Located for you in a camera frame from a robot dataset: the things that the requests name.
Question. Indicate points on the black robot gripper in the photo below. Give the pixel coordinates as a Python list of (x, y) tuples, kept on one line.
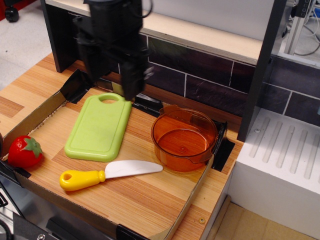
[(112, 33)]

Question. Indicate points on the yellow handled white toy knife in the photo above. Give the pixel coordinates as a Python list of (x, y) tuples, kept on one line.
[(73, 180)]

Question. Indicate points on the green plastic cutting board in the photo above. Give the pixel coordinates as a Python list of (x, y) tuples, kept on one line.
[(98, 132)]

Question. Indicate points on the orange transparent plastic pot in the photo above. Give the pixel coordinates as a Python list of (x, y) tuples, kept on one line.
[(183, 138)]

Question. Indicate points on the dark tiled backsplash shelf unit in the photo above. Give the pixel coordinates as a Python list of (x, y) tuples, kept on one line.
[(188, 70)]

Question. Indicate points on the black caster wheel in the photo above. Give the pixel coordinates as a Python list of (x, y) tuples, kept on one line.
[(11, 14)]

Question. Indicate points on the red toy strawberry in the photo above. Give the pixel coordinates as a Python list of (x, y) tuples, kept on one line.
[(24, 152)]

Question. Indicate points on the white toy sink drainboard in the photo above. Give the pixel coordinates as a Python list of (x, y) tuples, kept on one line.
[(277, 172)]

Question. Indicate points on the aluminium frame with cables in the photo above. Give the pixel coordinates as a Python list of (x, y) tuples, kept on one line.
[(302, 33)]

